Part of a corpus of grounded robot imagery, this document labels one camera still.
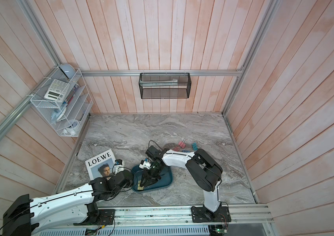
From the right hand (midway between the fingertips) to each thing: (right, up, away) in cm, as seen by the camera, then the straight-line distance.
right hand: (143, 184), depth 79 cm
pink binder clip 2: (+20, +16, +21) cm, 33 cm away
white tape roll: (-47, +32, +11) cm, 58 cm away
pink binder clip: (+24, +20, +21) cm, 38 cm away
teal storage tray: (+13, -1, +9) cm, 16 cm away
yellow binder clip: (-2, -2, 0) cm, 3 cm away
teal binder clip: (+33, +19, +20) cm, 42 cm away
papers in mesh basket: (+18, +60, +10) cm, 63 cm away
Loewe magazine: (-27, +8, +9) cm, 30 cm away
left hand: (-9, +3, +3) cm, 9 cm away
